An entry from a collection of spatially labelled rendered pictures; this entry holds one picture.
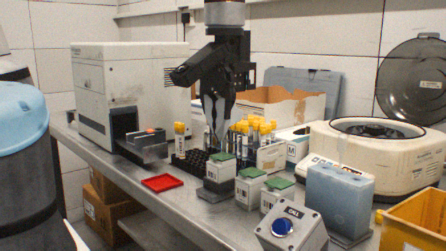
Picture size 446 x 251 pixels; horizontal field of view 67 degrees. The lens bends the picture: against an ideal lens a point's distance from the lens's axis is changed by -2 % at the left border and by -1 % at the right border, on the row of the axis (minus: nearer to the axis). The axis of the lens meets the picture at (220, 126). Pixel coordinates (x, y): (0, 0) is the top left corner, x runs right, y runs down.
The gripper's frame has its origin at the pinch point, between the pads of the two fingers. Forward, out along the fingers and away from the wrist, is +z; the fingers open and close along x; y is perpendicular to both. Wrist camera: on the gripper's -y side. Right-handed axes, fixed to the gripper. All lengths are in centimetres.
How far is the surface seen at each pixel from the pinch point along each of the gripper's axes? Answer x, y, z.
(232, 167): -2.0, 2.6, 6.8
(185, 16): 88, 55, -28
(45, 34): 169, 13, -21
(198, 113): 55, 37, 10
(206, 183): 1.5, -1.5, 10.3
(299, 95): 18, 51, 0
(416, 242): -37.5, -1.1, 4.6
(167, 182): 11.5, -4.4, 12.5
